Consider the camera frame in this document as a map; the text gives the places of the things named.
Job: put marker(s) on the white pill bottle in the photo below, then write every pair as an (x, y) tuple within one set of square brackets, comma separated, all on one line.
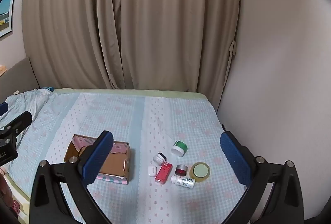
[(183, 181)]

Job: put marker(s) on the cardboard box with pink flaps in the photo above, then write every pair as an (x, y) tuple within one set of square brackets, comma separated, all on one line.
[(113, 165)]

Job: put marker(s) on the framed wall picture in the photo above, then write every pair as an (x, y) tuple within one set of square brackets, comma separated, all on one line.
[(5, 14)]

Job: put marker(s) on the red jar with silver lid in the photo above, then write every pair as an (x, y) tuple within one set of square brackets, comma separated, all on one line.
[(181, 170)]

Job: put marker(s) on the pale green mattress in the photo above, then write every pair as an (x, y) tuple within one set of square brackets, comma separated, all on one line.
[(129, 90)]

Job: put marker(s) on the white earbuds case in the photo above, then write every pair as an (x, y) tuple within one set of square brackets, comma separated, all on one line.
[(152, 171)]

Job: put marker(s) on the grey headboard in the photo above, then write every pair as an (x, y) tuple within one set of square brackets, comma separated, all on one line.
[(20, 76)]

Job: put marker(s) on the amber jar pale green lid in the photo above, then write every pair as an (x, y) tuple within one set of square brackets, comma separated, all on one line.
[(200, 171)]

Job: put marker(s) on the white jar with green lid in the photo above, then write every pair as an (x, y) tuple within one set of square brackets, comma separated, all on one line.
[(179, 148)]

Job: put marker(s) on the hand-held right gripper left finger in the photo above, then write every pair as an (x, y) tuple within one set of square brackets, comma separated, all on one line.
[(97, 159)]

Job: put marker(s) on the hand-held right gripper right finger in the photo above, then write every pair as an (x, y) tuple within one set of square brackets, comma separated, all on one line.
[(234, 159)]

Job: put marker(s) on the white duvet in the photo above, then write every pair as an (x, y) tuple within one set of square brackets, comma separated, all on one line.
[(28, 103)]

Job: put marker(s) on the small wooden item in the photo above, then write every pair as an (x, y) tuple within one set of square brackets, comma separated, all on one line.
[(2, 70)]

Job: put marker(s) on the teal patterned cloth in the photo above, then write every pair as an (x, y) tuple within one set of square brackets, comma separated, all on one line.
[(48, 89)]

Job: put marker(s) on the beige curtain panel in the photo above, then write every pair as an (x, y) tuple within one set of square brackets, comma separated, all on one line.
[(168, 19), (64, 19)]

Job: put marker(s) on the small white jar black lid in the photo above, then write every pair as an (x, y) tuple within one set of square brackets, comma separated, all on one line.
[(159, 159)]

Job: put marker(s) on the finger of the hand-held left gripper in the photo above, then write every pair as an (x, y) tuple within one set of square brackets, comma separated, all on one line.
[(19, 122), (2, 108)]

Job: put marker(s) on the reddish patterned cloth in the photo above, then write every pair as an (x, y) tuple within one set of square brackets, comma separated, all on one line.
[(7, 193)]

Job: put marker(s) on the red carton box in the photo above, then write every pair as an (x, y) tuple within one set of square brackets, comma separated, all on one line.
[(163, 173)]

